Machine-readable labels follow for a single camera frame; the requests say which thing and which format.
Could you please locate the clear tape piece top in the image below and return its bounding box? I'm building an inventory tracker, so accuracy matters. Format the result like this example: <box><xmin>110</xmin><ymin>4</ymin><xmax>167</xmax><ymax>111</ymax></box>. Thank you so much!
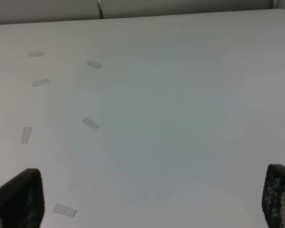
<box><xmin>28</xmin><ymin>52</ymin><xmax>44</xmax><ymax>57</ymax></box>

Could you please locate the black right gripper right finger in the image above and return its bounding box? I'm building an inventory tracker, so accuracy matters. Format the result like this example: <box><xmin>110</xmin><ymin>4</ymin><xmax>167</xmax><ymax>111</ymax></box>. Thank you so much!
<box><xmin>262</xmin><ymin>164</ymin><xmax>285</xmax><ymax>228</ymax></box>

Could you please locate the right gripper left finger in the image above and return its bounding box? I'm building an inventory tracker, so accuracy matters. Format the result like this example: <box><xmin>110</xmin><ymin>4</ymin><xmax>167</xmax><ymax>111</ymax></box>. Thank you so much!
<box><xmin>0</xmin><ymin>169</ymin><xmax>45</xmax><ymax>228</ymax></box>

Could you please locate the clear tape piece far right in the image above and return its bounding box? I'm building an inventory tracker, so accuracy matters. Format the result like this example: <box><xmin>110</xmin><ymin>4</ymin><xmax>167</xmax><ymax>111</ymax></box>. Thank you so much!
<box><xmin>86</xmin><ymin>61</ymin><xmax>102</xmax><ymax>68</ymax></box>

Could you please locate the clear tape piece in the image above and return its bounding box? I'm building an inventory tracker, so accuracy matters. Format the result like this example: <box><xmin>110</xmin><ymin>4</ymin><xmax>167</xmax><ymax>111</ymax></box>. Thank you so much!
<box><xmin>28</xmin><ymin>52</ymin><xmax>44</xmax><ymax>57</ymax></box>
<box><xmin>21</xmin><ymin>127</ymin><xmax>32</xmax><ymax>143</ymax></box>
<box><xmin>53</xmin><ymin>203</ymin><xmax>77</xmax><ymax>217</ymax></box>
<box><xmin>32</xmin><ymin>78</ymin><xmax>50</xmax><ymax>87</ymax></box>
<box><xmin>83</xmin><ymin>117</ymin><xmax>99</xmax><ymax>130</ymax></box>
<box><xmin>86</xmin><ymin>61</ymin><xmax>102</xmax><ymax>68</ymax></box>

